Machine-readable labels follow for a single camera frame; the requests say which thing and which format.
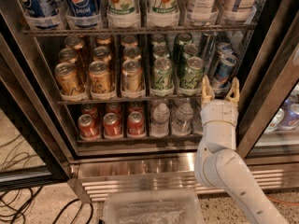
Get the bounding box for row green can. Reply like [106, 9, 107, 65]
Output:
[181, 43, 199, 63]
[152, 45, 170, 59]

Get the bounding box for left water bottle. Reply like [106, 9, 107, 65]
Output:
[151, 103, 170, 137]

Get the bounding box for front left gold can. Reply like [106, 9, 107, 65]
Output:
[54, 63, 83, 96]

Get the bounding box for open glass fridge door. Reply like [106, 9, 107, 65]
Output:
[237, 0, 299, 165]

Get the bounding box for black floor cables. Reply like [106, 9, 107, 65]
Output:
[0, 133, 94, 224]

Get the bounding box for middle row right green can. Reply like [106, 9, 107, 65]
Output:
[181, 43, 199, 63]

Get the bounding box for right water bottle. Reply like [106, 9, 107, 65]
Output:
[193, 103, 203, 134]

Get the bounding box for steel fridge base grille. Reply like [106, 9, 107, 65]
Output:
[68, 152, 299, 203]

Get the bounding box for water bottle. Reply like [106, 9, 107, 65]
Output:
[151, 103, 170, 137]
[172, 103, 193, 136]
[193, 103, 203, 134]

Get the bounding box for front right red can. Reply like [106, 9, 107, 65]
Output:
[127, 111, 145, 135]

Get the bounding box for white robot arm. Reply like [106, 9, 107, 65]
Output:
[194, 77, 288, 224]

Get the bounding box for purple can right compartment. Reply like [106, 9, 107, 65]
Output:
[278, 104, 299, 130]

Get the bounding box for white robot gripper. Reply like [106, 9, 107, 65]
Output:
[201, 75, 240, 127]

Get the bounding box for clear plastic bin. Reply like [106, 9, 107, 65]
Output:
[103, 189, 204, 224]

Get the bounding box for front left red can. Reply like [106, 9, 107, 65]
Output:
[78, 114, 99, 138]

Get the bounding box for front left green can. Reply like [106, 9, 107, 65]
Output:
[152, 58, 172, 91]

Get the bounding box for orange floor cable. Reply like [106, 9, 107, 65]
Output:
[267, 195, 299, 207]

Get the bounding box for middle row left gold can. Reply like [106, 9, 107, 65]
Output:
[58, 48, 81, 72]

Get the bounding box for front right green can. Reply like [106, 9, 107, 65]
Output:
[179, 57, 205, 90]

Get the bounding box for red can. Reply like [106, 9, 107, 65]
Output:
[127, 111, 145, 135]
[103, 113, 121, 136]
[78, 114, 99, 138]

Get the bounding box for row gold can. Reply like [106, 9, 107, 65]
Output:
[58, 48, 81, 72]
[93, 46, 112, 66]
[123, 46, 142, 61]

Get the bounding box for front middle red can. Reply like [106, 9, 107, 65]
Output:
[103, 113, 121, 136]

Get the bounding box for middle water bottle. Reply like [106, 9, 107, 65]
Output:
[172, 103, 193, 136]

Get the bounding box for middle row left green can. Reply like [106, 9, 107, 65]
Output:
[152, 45, 170, 59]

